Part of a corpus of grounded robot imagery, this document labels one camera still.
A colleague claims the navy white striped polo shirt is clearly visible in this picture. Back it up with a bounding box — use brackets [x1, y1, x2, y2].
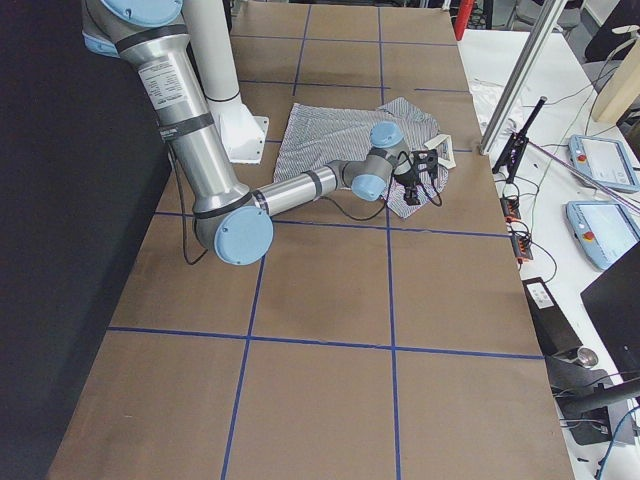
[274, 97, 448, 218]

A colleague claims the orange black usb hub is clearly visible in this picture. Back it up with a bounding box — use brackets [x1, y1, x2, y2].
[500, 196, 521, 223]

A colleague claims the teach pendant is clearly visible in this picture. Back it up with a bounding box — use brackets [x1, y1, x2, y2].
[565, 201, 639, 271]
[568, 135, 639, 193]

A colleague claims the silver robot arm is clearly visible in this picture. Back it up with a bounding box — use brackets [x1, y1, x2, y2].
[82, 1, 420, 265]

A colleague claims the upper teach pendant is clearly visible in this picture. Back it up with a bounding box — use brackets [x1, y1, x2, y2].
[568, 135, 639, 193]

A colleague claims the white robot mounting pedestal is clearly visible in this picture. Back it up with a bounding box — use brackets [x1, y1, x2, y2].
[182, 0, 269, 164]

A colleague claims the black camera stand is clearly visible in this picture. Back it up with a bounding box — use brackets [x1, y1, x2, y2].
[492, 96, 547, 184]

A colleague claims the black box with label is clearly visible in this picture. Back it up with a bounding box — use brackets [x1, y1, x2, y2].
[522, 277, 582, 358]

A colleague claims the black monitor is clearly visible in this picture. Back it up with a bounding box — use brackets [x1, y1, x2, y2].
[580, 244, 640, 380]

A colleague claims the lower teach pendant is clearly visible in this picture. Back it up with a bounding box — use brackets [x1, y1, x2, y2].
[565, 201, 639, 271]

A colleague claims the aluminium frame post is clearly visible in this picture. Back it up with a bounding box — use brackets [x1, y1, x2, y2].
[479, 0, 567, 155]

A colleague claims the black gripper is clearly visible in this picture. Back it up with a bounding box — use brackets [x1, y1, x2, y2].
[393, 160, 421, 205]

